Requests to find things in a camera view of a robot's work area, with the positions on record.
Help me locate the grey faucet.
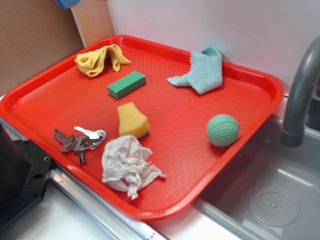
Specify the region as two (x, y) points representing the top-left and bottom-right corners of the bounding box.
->
(281, 38), (320, 147)

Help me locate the yellow sponge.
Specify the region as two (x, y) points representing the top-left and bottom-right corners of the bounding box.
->
(117, 102), (150, 139)

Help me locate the brown cardboard panel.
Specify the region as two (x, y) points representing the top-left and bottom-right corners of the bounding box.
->
(0, 0), (84, 95)

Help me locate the grey sink basin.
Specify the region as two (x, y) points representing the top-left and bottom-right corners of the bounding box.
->
(194, 116), (320, 240)

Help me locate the red plastic tray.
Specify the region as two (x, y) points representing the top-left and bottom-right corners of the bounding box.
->
(0, 35), (284, 220)

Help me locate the yellow cloth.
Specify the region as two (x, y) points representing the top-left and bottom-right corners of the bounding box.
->
(74, 44), (131, 78)

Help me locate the light blue cloth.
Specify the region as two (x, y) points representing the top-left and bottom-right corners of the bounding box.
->
(167, 46), (223, 95)

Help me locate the blue sponge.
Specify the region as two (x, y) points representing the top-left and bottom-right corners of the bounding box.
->
(55, 0), (82, 9)

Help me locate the bunch of silver keys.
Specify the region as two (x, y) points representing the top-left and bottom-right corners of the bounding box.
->
(53, 126), (107, 166)

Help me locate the green dimpled ball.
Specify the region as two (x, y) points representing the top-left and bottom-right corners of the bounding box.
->
(206, 114), (240, 147)

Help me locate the crumpled white paper towel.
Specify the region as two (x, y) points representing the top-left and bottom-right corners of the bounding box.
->
(101, 135), (167, 200)

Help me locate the green rectangular block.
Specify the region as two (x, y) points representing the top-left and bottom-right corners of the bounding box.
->
(107, 71), (147, 100)

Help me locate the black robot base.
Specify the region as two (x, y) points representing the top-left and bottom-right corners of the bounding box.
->
(0, 126), (53, 232)

